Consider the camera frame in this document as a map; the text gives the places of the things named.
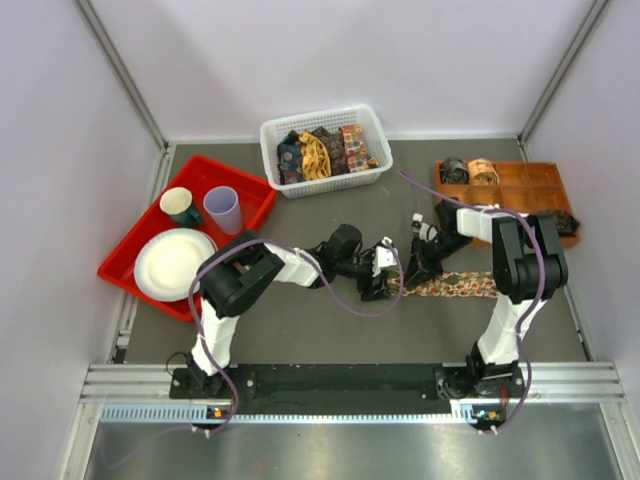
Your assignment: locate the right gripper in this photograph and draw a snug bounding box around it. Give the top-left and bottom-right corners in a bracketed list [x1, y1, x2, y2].
[402, 233, 473, 289]

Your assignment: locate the floral patterned tie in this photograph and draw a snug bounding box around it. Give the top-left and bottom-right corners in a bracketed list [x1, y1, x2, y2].
[403, 272, 499, 299]

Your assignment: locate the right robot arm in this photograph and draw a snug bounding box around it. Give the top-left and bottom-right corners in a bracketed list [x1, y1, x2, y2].
[404, 201, 569, 399]

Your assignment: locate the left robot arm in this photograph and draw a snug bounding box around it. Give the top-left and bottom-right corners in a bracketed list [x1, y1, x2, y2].
[188, 224, 402, 397]

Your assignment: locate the rolled dark grey tie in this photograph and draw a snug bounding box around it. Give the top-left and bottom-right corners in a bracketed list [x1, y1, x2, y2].
[440, 157, 470, 185]

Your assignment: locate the yellow patterned tie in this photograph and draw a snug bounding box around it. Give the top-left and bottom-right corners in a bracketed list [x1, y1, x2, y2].
[299, 131, 331, 181]

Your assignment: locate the orange dotted tie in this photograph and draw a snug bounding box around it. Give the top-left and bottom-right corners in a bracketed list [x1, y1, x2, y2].
[339, 124, 379, 173]

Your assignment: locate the rolled beige tie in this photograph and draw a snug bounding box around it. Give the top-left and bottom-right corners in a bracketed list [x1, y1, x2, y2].
[467, 158, 500, 186]

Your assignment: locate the maroon patterned tie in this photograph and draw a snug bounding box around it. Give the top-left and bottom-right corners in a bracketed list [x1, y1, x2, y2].
[312, 127, 349, 176]

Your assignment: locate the dark blue patterned tie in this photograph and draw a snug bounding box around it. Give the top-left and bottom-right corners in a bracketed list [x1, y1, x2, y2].
[277, 130, 304, 185]

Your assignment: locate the white plastic basket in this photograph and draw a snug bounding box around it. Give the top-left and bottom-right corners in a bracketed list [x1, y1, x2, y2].
[260, 104, 393, 199]

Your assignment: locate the wooden compartment tray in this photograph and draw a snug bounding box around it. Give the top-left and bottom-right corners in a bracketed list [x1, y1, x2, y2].
[432, 159, 581, 250]

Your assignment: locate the lilac plastic cup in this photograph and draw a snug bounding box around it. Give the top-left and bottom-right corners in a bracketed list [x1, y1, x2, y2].
[203, 186, 243, 235]

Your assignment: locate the rolled dark green tie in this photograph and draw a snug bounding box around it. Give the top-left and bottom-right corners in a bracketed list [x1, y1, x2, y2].
[550, 210, 580, 237]

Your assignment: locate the green mug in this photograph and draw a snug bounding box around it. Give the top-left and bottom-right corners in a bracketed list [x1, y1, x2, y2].
[159, 187, 202, 228]

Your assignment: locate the white paper plate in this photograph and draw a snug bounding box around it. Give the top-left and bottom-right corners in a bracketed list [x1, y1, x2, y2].
[134, 228, 218, 302]

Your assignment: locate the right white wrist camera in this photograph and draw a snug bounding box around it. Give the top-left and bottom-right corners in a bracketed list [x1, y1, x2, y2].
[411, 213, 438, 242]

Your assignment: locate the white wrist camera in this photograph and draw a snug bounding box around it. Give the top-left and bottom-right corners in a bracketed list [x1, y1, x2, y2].
[411, 213, 438, 242]
[372, 236, 398, 276]

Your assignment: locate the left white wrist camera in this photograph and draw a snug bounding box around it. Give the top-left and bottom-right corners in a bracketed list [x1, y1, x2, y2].
[372, 236, 398, 276]

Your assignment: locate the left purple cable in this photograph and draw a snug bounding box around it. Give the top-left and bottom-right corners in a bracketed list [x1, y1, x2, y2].
[187, 237, 405, 437]

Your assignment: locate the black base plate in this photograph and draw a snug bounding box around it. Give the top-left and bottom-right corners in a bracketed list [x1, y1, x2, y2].
[169, 363, 525, 415]

